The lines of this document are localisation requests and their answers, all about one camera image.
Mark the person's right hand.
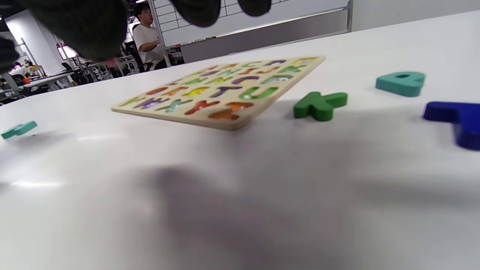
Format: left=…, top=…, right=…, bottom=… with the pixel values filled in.
left=0, top=0, right=271, bottom=74

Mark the teal H-shaped letter block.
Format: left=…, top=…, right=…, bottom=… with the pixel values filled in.
left=1, top=121, right=38, bottom=140

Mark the wooden alphabet puzzle board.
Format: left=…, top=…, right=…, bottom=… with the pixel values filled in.
left=111, top=56, right=326, bottom=131

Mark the green K-shaped letter block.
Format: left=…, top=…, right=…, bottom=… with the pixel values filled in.
left=293, top=92, right=348, bottom=122

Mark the teal P-shaped letter block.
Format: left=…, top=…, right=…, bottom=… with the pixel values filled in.
left=376, top=72, right=426, bottom=98

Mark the blue T-shaped letter block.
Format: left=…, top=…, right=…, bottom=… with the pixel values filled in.
left=423, top=102, right=480, bottom=151

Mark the black office chair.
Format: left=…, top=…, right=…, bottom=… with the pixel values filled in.
left=123, top=40, right=155, bottom=73

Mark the white office desk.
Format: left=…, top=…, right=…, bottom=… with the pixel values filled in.
left=22, top=72, right=75, bottom=92

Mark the whiteboard on wheeled stand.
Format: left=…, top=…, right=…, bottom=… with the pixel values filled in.
left=148, top=0, right=354, bottom=68

